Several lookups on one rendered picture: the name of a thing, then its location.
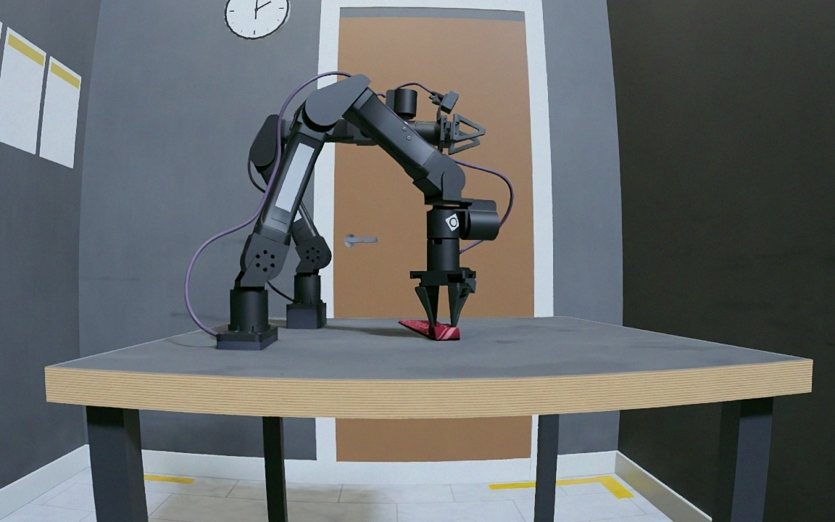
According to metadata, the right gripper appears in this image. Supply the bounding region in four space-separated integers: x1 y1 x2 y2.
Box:
410 239 476 328

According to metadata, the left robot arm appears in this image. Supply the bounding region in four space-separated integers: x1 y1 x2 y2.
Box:
249 88 459 310

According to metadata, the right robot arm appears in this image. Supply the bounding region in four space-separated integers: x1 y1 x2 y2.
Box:
217 74 499 342

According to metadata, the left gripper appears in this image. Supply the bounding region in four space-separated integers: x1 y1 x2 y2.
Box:
415 94 485 155

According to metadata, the red striped necktie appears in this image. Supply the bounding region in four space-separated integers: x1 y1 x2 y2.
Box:
399 320 460 341

